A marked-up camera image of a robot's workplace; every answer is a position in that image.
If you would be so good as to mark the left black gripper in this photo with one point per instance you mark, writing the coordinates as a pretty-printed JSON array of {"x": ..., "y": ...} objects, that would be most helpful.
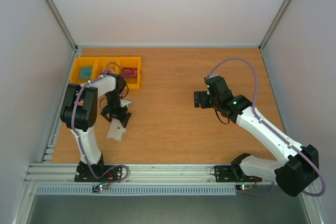
[{"x": 122, "y": 118}]

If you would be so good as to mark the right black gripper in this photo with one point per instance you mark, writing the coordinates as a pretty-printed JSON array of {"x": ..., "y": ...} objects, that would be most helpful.
[{"x": 197, "y": 99}]

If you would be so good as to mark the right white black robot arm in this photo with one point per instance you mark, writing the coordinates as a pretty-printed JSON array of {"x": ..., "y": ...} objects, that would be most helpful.
[{"x": 295, "y": 166}]

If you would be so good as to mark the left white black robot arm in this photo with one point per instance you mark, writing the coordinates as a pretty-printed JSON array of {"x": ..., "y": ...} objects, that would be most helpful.
[{"x": 80, "y": 109}]

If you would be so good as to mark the red card in bin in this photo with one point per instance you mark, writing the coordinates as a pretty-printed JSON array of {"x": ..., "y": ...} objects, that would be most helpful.
[{"x": 130, "y": 73}]

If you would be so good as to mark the white red-dot card in bin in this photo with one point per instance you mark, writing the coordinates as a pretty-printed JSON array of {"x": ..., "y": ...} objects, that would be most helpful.
[{"x": 107, "y": 71}]

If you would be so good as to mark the teal card in bin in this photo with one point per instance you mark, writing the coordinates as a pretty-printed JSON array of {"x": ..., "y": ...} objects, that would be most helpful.
[{"x": 85, "y": 73}]

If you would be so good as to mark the left small circuit board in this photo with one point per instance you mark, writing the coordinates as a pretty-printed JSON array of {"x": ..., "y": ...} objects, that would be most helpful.
[{"x": 99, "y": 188}]

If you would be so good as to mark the small circuit board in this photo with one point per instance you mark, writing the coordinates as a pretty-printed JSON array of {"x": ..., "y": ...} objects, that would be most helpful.
[
  {"x": 99, "y": 188},
  {"x": 244, "y": 187}
]

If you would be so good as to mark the right small circuit board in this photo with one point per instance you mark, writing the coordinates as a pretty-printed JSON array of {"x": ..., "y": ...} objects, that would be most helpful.
[{"x": 244, "y": 187}]

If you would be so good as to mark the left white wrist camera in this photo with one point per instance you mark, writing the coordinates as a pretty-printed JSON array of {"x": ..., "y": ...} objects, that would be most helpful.
[{"x": 125, "y": 103}]

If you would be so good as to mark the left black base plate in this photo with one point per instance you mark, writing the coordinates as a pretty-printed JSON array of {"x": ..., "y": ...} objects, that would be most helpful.
[{"x": 103, "y": 173}]

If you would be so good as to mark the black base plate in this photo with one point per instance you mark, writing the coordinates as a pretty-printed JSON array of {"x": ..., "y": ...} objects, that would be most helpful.
[
  {"x": 224, "y": 174},
  {"x": 103, "y": 173}
]

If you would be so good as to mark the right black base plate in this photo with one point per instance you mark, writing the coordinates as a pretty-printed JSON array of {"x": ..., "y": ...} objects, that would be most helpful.
[{"x": 224, "y": 174}]

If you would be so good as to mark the grey slotted cable duct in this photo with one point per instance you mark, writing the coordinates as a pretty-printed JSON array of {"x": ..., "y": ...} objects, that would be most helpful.
[{"x": 138, "y": 190}]

